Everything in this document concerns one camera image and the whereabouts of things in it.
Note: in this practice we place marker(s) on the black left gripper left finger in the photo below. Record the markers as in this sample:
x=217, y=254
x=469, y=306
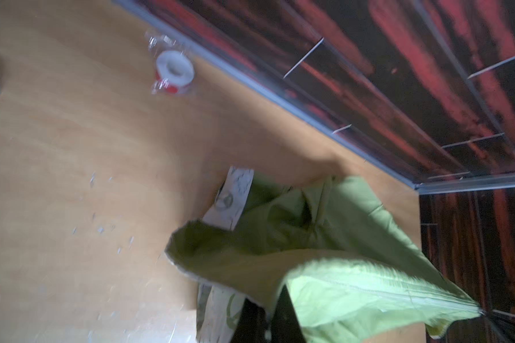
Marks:
x=252, y=325

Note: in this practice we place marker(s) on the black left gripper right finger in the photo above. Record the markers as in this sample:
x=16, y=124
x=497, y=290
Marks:
x=285, y=327

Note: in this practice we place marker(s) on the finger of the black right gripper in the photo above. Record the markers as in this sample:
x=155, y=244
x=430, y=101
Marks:
x=502, y=324

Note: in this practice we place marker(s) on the green Snoopy zip jacket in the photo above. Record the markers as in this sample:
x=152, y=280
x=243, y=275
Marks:
x=349, y=270

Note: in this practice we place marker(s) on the white red tape roll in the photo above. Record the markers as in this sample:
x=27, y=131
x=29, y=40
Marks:
x=174, y=69

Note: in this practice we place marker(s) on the aluminium corner post right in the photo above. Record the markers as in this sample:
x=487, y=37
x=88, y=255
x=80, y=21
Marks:
x=490, y=182

